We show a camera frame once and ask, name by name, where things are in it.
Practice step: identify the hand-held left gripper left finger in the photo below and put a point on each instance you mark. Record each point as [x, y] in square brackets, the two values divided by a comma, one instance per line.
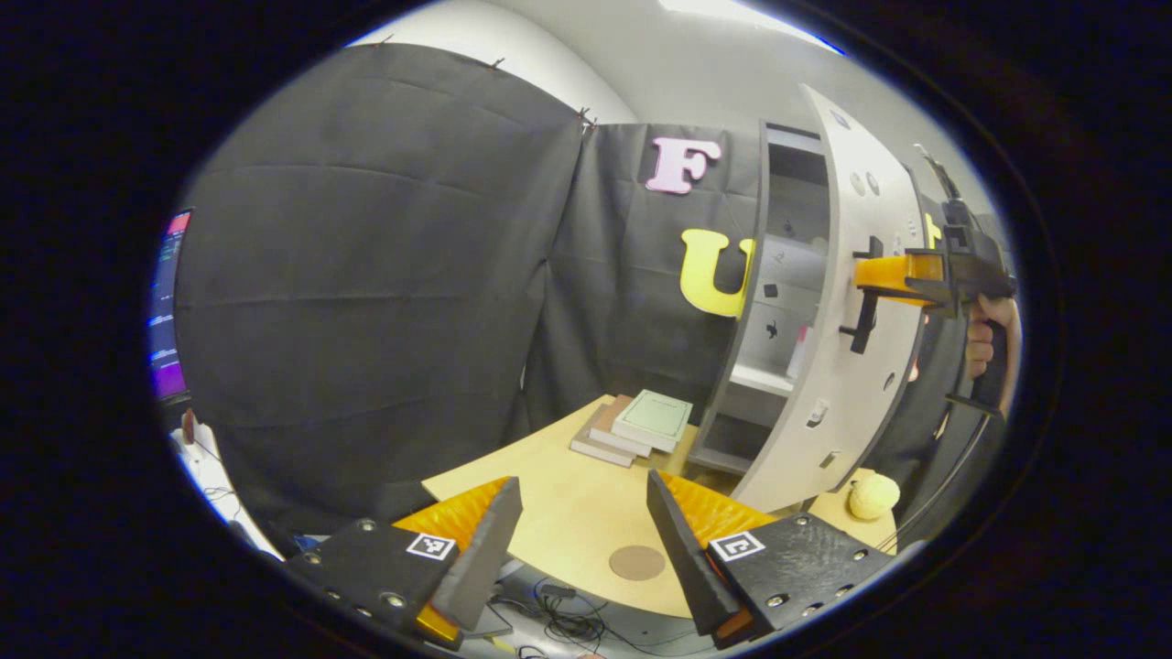
[481, 558]

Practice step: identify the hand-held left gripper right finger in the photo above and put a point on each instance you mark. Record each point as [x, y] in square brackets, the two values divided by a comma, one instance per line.
[682, 549]

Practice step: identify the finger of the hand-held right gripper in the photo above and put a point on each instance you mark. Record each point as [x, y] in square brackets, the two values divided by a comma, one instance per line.
[893, 275]

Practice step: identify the brown round coaster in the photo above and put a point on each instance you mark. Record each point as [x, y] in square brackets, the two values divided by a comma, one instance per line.
[637, 563]

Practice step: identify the light grey cabinet door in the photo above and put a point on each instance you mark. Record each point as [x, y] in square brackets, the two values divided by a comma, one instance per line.
[870, 403]

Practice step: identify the dark grey cabinet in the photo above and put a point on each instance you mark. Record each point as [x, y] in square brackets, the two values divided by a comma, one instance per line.
[746, 348]

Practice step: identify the grey book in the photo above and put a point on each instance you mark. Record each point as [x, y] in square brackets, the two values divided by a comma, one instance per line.
[595, 448]

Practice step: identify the green book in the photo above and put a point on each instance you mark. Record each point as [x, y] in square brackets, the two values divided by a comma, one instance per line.
[652, 416]

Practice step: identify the brown book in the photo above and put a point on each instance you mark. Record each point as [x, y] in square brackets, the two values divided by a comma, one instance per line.
[609, 423]

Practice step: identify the yellow knitted ball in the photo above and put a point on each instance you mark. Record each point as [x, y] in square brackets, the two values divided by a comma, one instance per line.
[873, 497]

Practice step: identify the white side desk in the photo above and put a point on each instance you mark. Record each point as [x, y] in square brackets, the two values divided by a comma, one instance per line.
[215, 485]

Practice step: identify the black backdrop cloth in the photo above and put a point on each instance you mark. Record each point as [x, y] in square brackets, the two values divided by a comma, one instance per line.
[366, 275]

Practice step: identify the computer monitor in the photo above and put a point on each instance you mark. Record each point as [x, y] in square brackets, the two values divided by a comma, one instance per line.
[168, 311]

